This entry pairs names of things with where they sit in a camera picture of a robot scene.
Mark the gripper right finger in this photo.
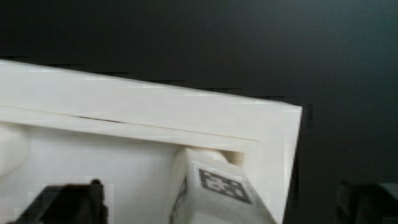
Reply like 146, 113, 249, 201
337, 181, 398, 224

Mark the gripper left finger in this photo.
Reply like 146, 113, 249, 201
15, 179, 109, 224

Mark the white square tabletop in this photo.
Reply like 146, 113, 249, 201
0, 59, 303, 224

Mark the white leg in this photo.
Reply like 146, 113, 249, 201
168, 148, 278, 224

